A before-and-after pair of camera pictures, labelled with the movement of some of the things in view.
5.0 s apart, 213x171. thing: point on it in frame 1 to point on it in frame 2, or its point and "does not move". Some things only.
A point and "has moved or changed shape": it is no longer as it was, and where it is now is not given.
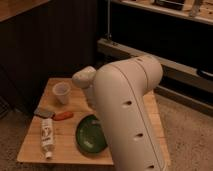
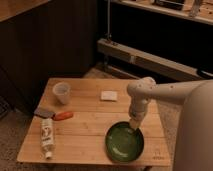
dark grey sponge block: (43, 114) does not move
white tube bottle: (47, 136) does not move
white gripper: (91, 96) to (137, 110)
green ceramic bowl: (90, 134) has moved or changed shape
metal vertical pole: (108, 19) does not move
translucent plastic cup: (61, 91) does not move
